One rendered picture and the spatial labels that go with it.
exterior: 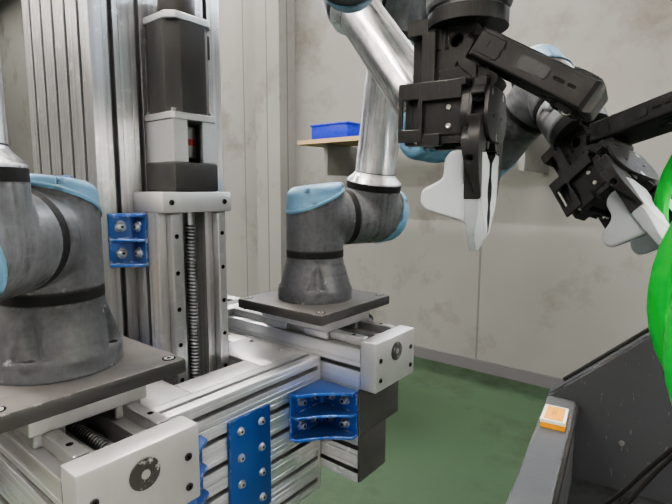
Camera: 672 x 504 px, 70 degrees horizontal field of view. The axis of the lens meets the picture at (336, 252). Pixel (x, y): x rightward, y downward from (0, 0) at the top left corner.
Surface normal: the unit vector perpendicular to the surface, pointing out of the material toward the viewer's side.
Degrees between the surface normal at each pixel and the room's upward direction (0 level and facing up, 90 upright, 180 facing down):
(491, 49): 86
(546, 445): 0
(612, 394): 90
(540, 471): 0
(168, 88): 90
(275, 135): 90
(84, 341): 73
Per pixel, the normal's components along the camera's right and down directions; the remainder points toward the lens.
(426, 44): -0.51, 0.11
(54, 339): 0.43, -0.19
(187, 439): 0.78, 0.08
